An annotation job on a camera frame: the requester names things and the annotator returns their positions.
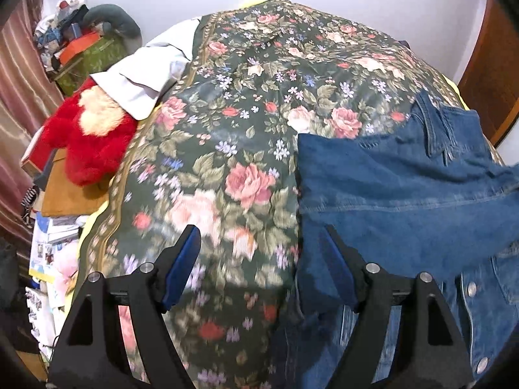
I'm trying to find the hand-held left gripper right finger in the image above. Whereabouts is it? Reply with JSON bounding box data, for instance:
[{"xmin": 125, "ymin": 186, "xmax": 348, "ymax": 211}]
[{"xmin": 323, "ymin": 225, "xmax": 475, "ymax": 389}]

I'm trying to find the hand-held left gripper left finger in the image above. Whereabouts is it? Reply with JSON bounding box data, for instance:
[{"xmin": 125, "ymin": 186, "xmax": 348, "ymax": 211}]
[{"xmin": 48, "ymin": 224, "xmax": 202, "ymax": 389}]

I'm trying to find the blue denim jacket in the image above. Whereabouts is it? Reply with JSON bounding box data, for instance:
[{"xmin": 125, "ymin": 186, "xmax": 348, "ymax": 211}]
[{"xmin": 270, "ymin": 89, "xmax": 519, "ymax": 389}]

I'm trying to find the pile of papers and books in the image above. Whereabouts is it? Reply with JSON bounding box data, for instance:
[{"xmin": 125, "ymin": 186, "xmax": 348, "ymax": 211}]
[{"xmin": 24, "ymin": 211, "xmax": 88, "ymax": 353}]

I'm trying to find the brown cardboard sheet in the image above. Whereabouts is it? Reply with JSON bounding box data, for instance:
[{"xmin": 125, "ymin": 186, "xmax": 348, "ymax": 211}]
[{"xmin": 41, "ymin": 148, "xmax": 112, "ymax": 217}]

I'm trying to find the red plush toy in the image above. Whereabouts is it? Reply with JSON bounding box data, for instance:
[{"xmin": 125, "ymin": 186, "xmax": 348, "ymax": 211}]
[{"xmin": 41, "ymin": 77, "xmax": 139, "ymax": 187}]

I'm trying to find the floral bedspread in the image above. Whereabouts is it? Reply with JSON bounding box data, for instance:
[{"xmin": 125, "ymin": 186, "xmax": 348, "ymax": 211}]
[{"xmin": 77, "ymin": 0, "xmax": 503, "ymax": 389}]

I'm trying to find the red flat box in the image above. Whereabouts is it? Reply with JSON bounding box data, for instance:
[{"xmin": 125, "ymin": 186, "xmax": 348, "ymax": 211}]
[{"xmin": 20, "ymin": 125, "xmax": 53, "ymax": 175}]

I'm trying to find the pale blue pillow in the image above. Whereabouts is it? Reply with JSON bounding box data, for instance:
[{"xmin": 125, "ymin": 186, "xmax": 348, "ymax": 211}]
[{"xmin": 90, "ymin": 17, "xmax": 201, "ymax": 121}]

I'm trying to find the green patterned box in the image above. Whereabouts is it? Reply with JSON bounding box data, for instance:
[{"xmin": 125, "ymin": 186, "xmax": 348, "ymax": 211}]
[{"xmin": 54, "ymin": 34, "xmax": 130, "ymax": 96}]

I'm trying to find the striped pink curtain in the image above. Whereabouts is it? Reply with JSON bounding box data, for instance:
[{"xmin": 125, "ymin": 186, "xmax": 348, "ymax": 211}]
[{"xmin": 0, "ymin": 0, "xmax": 66, "ymax": 248}]

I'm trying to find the orange box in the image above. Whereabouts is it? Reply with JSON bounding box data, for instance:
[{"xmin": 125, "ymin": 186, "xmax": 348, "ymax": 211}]
[{"xmin": 59, "ymin": 32, "xmax": 102, "ymax": 65}]

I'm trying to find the wooden door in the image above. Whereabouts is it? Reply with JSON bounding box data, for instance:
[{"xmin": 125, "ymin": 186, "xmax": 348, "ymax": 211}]
[{"xmin": 458, "ymin": 0, "xmax": 519, "ymax": 147}]

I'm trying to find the grey plush cushion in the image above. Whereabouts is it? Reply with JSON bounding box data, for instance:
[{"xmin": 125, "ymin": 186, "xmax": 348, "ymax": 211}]
[{"xmin": 83, "ymin": 4, "xmax": 142, "ymax": 49}]

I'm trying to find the pile of mixed clutter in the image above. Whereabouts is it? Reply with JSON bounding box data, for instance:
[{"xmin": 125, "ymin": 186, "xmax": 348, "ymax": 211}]
[{"xmin": 34, "ymin": 0, "xmax": 92, "ymax": 69}]

